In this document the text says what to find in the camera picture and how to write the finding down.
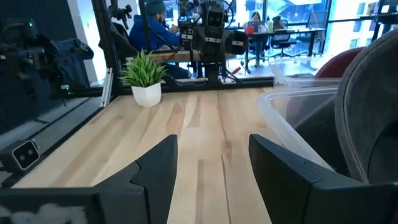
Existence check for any person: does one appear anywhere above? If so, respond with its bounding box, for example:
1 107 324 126
128 0 191 80
248 11 266 33

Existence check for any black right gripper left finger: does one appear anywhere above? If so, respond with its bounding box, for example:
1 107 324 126
0 134 179 224

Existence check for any silver aluminium bar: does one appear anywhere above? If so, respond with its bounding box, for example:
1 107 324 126
101 67 114 108

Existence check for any black table frame rail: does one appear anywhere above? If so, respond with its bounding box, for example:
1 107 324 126
120 76 275 95

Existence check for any dark grey cap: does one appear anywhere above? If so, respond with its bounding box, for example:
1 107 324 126
285 29 398 186

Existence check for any green plant in white pot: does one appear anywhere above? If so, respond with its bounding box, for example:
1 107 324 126
119 49 169 108

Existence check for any black table frame post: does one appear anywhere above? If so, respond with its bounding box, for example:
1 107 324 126
91 0 124 98

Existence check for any dark office desk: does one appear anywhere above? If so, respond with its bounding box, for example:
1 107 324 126
244 27 326 67

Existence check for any black office chair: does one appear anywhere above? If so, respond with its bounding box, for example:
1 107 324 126
269 19 293 59

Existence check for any red cap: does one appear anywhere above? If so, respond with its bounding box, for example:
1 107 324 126
313 46 366 79

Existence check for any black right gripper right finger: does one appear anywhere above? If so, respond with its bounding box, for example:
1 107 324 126
248 133 398 224

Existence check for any clear plastic bin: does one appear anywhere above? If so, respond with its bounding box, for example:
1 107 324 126
269 55 343 89
256 86 343 171

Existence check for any black table-level camera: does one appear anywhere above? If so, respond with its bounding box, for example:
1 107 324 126
0 139 42 175

